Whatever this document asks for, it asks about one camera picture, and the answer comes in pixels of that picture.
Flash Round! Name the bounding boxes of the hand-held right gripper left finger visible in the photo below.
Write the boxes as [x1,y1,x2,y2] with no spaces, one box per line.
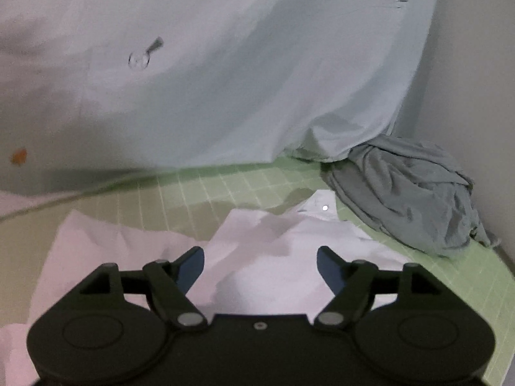
[80,246,208,330]

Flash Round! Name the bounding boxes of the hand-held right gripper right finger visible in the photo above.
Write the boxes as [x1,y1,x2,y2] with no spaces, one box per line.
[314,245,438,330]

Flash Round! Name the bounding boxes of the white garment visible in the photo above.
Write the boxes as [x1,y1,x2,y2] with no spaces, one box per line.
[0,189,420,386]

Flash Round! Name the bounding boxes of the green grid mat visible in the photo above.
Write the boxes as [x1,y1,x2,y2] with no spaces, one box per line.
[0,153,515,386]

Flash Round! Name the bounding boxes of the crumpled grey garment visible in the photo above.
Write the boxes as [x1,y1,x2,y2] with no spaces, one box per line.
[321,134,502,259]

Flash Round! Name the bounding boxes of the light blue carrot-print quilt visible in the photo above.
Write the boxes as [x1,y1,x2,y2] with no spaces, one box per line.
[0,0,440,212]

